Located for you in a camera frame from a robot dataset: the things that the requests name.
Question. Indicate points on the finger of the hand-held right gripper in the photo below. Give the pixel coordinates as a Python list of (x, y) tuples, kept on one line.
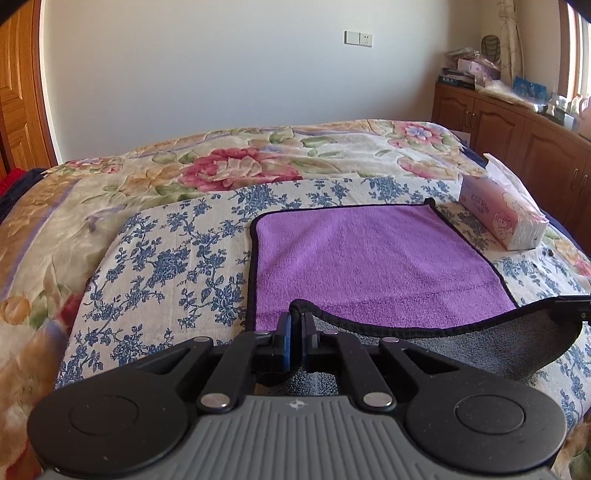
[(574, 307)]

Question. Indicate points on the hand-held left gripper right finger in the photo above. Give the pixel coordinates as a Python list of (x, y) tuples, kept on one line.
[(312, 342)]

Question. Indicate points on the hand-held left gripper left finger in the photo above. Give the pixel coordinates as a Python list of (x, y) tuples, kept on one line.
[(286, 339)]

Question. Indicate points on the purple towel with black edge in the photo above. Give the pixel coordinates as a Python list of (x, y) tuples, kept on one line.
[(378, 258)]

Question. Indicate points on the pink tissue pack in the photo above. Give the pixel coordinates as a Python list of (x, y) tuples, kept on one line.
[(496, 207)]

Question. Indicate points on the blue floral white cloth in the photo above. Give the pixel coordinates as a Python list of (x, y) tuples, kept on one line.
[(175, 258)]

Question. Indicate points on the wooden cabinet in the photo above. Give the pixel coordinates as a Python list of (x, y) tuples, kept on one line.
[(517, 134)]

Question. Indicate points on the floral blanket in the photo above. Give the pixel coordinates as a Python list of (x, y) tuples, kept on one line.
[(221, 161)]

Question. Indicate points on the cluster of small bottles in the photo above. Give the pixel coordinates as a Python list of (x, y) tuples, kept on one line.
[(564, 108)]

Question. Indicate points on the blue packet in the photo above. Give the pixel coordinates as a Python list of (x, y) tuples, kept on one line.
[(529, 87)]

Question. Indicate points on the pink box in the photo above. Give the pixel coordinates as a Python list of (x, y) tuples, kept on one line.
[(478, 69)]

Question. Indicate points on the stack of dark books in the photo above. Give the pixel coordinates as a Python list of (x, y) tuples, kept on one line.
[(455, 79)]

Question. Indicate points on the brown shell ornament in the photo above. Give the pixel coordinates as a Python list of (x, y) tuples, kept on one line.
[(490, 47)]

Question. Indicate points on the patterned curtain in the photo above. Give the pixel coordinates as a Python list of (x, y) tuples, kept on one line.
[(509, 41)]

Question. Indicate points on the clear plastic bag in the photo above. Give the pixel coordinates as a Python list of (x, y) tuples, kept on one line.
[(466, 55)]

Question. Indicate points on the dark blue cloth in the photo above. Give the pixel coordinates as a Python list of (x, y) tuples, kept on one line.
[(21, 196)]

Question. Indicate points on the red cloth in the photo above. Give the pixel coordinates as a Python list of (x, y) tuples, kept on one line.
[(10, 181)]

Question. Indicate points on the wooden door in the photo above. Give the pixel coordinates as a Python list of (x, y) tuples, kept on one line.
[(18, 87)]

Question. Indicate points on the wooden window frame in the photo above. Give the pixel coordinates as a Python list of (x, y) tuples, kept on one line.
[(575, 46)]

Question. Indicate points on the white wall switch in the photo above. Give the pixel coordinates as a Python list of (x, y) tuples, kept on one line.
[(358, 38)]

